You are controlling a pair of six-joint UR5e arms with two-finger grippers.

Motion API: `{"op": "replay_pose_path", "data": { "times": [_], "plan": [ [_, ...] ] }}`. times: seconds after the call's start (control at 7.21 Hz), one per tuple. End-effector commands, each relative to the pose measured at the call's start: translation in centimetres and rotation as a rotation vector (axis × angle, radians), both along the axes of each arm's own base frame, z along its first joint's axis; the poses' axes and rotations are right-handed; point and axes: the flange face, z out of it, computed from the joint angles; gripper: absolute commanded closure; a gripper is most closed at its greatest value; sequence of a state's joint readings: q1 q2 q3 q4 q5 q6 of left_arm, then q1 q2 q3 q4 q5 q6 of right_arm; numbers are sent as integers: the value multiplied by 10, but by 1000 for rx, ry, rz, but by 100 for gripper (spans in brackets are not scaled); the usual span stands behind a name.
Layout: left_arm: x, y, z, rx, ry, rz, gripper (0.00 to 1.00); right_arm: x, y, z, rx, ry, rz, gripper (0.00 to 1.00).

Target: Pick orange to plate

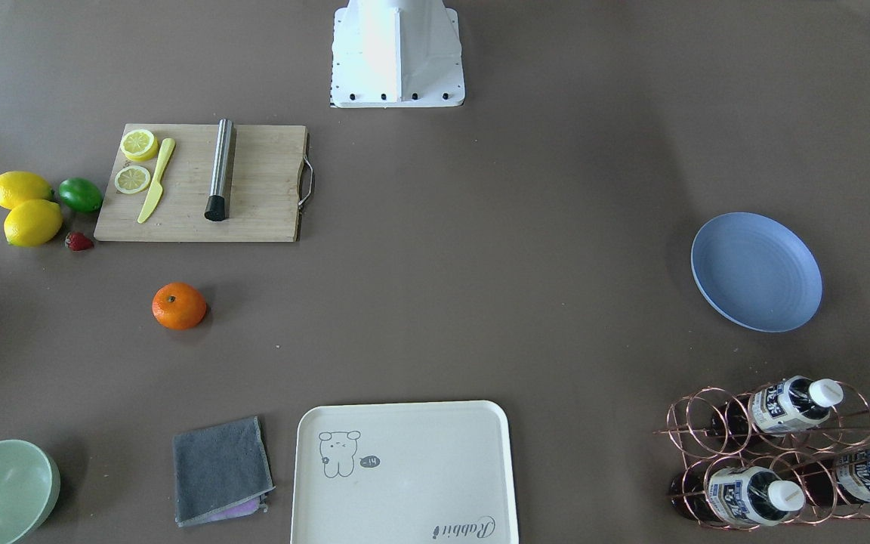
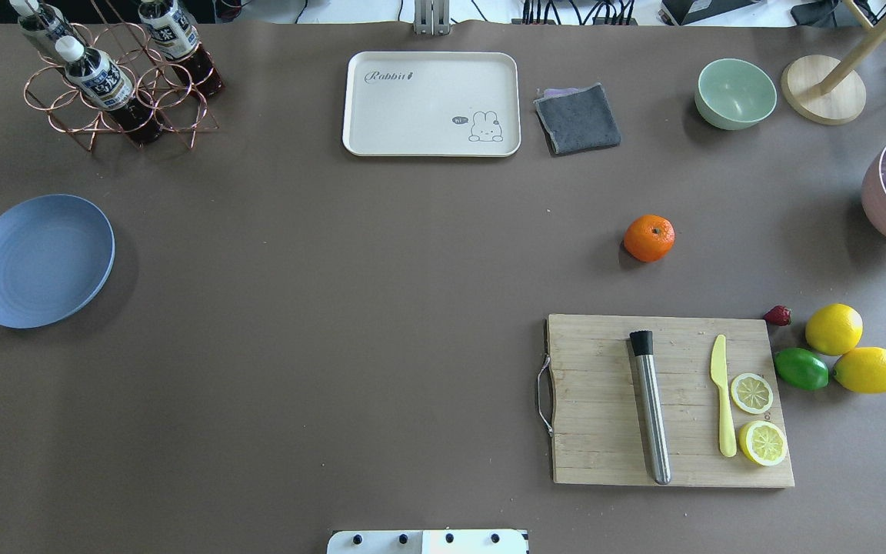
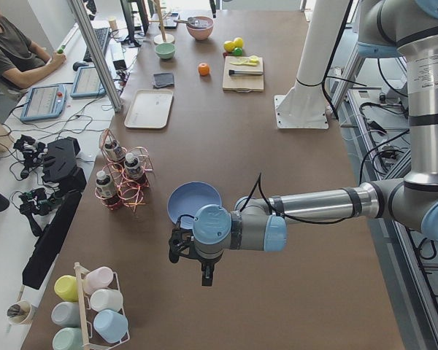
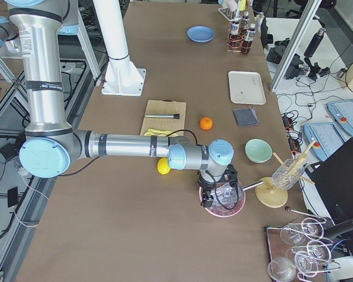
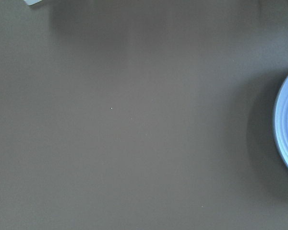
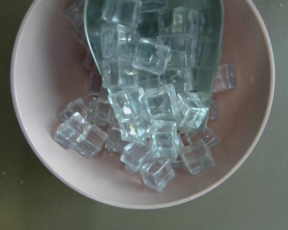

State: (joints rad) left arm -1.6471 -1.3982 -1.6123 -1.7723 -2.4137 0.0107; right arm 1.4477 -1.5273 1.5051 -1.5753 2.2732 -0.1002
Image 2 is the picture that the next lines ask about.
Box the wooden round stand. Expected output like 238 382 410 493
781 1 886 125

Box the wooden cutting board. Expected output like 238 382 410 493
546 313 794 489

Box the yellow plastic knife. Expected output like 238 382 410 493
710 334 738 457

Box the steel muddler black tip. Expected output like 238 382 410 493
629 330 672 486

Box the lemon slice upper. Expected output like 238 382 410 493
729 372 774 415

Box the green lime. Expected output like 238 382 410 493
773 347 830 392

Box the tea bottle front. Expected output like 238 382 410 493
54 35 162 145

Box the grey folded cloth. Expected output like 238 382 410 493
534 83 622 155

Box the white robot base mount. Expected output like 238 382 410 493
326 529 530 553

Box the yellow lemon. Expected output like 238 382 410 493
833 347 886 394
805 304 864 355

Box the yellow lemon lower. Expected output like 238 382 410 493
833 347 886 394

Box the green bowl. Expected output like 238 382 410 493
694 58 778 131

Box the tea bottle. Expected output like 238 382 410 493
54 35 162 145
9 0 87 63
138 1 225 98

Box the cream rabbit tray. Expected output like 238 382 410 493
341 52 521 157

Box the lemon half lower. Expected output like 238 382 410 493
738 421 788 467

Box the copper wire bottle rack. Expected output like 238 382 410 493
22 1 218 151

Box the tea bottle left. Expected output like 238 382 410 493
9 0 87 63

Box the red strawberry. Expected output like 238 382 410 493
762 305 791 326

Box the blue round plate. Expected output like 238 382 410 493
0 194 115 329

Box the orange fruit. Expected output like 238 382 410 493
622 214 676 262

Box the tea bottle right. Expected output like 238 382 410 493
138 1 225 98

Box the grey metal bracket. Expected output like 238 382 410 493
414 0 451 36

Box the yellow lemon upper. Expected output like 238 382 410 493
805 304 864 355

